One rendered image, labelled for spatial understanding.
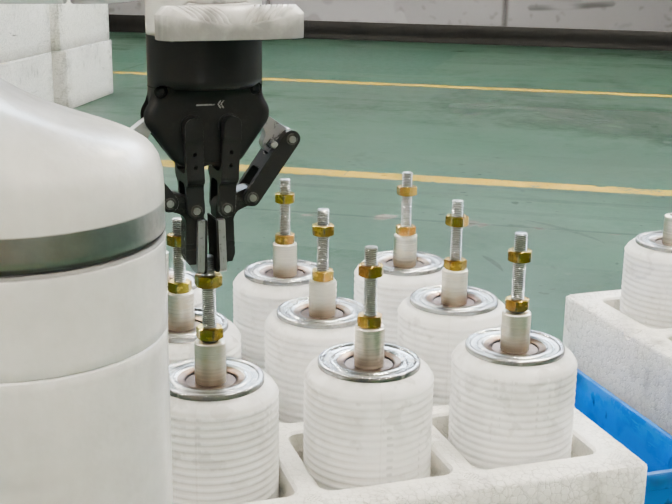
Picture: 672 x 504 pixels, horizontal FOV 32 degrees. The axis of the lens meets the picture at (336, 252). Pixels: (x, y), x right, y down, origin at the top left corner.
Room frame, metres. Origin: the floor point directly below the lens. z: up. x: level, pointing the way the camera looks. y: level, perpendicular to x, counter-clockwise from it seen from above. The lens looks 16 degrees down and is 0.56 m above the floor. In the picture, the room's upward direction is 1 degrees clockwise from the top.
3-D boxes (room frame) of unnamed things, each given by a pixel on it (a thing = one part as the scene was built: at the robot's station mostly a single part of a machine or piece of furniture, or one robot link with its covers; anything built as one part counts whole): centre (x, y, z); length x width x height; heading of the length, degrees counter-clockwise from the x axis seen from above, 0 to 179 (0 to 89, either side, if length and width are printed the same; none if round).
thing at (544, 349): (0.84, -0.14, 0.25); 0.08 x 0.08 x 0.01
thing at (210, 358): (0.76, 0.09, 0.26); 0.02 x 0.02 x 0.03
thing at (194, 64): (0.76, 0.09, 0.45); 0.08 x 0.08 x 0.09
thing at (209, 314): (0.76, 0.09, 0.30); 0.01 x 0.01 x 0.08
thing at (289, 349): (0.91, 0.01, 0.16); 0.10 x 0.10 x 0.18
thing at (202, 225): (0.76, 0.09, 0.35); 0.02 x 0.01 x 0.04; 22
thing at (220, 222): (0.77, 0.08, 0.35); 0.02 x 0.01 x 0.04; 22
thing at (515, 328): (0.84, -0.14, 0.26); 0.02 x 0.02 x 0.03
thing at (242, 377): (0.76, 0.09, 0.25); 0.08 x 0.08 x 0.01
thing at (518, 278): (0.84, -0.14, 0.30); 0.01 x 0.01 x 0.08
